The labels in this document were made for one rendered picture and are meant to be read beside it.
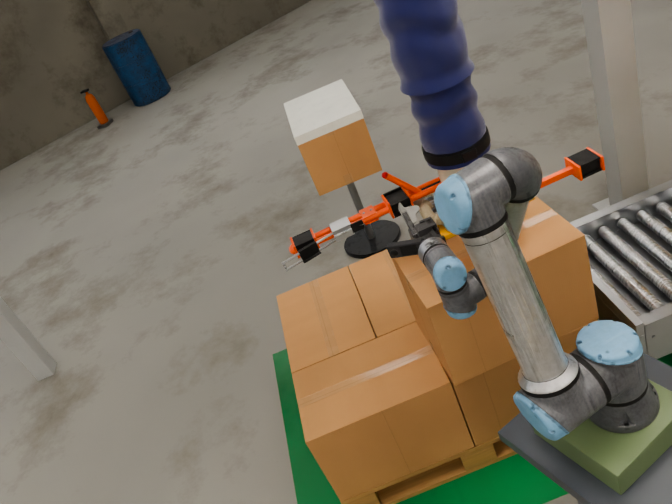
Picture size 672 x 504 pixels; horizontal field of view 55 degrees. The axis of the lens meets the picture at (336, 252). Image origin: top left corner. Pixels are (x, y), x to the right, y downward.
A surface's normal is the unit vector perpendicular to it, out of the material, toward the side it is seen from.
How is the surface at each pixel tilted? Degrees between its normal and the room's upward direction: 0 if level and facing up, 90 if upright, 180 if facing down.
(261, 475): 0
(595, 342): 3
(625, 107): 90
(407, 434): 90
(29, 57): 90
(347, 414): 0
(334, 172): 90
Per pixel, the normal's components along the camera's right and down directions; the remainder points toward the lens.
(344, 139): 0.17, 0.51
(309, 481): -0.34, -0.77
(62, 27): 0.51, 0.32
